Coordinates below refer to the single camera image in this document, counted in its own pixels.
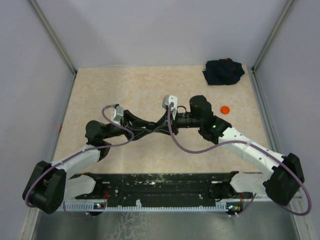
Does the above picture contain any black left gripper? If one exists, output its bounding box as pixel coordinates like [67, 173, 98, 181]
[102, 109, 153, 141]

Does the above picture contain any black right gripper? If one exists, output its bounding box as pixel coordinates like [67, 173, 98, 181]
[153, 108, 203, 136]

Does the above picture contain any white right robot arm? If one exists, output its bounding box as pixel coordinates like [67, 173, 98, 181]
[162, 95, 305, 206]

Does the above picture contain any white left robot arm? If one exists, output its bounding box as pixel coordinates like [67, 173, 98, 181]
[22, 105, 158, 214]

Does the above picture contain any orange earbud charging case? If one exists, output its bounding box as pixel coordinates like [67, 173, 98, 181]
[220, 106, 230, 115]

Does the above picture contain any dark crumpled cloth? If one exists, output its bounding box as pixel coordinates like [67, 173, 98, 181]
[202, 58, 245, 86]

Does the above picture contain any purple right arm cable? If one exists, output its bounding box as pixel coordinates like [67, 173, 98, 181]
[167, 101, 313, 218]

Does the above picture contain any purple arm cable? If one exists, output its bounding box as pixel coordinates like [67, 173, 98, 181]
[24, 104, 135, 208]
[167, 101, 313, 218]

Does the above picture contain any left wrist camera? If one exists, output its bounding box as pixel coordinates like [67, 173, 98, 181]
[111, 104, 124, 125]

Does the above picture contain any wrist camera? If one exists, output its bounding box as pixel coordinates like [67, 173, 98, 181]
[111, 104, 124, 125]
[162, 95, 178, 120]

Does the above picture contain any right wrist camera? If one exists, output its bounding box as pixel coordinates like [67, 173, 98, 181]
[162, 95, 178, 120]

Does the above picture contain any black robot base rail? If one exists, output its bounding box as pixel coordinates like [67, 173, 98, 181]
[75, 172, 253, 208]

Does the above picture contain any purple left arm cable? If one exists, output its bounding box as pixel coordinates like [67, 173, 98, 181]
[24, 104, 135, 208]

